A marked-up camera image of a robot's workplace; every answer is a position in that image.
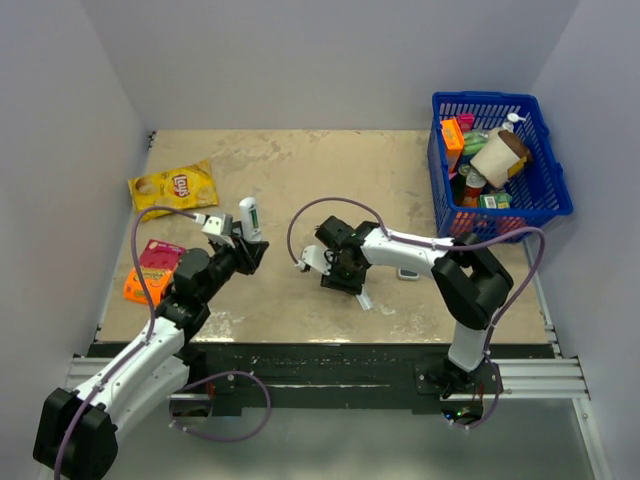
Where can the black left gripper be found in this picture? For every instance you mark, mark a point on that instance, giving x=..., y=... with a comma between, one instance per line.
x=247, y=255

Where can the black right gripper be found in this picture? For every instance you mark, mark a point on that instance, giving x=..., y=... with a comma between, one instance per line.
x=352, y=286

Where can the white battery cover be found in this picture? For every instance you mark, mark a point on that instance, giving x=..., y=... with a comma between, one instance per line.
x=364, y=301

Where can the white remote control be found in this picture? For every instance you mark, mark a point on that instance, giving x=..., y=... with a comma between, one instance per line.
x=245, y=205

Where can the green battery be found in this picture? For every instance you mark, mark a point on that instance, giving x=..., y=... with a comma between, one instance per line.
x=255, y=220

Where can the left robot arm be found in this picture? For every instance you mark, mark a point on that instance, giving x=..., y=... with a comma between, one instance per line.
x=80, y=430

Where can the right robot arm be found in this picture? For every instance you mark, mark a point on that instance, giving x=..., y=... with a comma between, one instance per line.
x=472, y=282

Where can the grey buttoned remote control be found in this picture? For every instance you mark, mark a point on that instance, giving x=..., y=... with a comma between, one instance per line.
x=407, y=275

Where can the orange pink candy box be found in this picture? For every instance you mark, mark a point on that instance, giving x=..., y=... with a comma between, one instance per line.
x=158, y=261

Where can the yellow Lays chips bag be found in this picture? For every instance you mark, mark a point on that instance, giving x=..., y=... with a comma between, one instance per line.
x=182, y=188

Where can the red can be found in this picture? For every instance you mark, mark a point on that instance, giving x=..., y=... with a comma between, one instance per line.
x=474, y=185

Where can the green box in basket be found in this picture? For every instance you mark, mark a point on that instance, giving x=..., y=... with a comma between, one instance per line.
x=498, y=201

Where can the orange box in basket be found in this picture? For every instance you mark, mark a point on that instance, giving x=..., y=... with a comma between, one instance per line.
x=453, y=142

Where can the green bottle in basket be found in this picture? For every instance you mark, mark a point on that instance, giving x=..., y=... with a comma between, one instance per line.
x=474, y=141

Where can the pink box in basket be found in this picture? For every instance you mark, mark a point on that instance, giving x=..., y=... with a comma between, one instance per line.
x=465, y=122

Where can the paper cup with brown lid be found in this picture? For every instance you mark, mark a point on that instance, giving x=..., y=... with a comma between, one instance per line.
x=503, y=157

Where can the blue plastic basket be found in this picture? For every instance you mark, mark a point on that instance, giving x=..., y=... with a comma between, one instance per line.
x=539, y=193

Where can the white pump bottle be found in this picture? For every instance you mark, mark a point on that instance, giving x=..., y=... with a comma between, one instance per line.
x=511, y=120

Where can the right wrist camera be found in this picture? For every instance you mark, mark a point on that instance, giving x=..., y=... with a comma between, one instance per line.
x=313, y=257

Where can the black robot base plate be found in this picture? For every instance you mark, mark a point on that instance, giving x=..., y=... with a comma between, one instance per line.
x=325, y=363

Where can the aluminium rail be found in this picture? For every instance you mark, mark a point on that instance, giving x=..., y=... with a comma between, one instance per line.
x=513, y=379

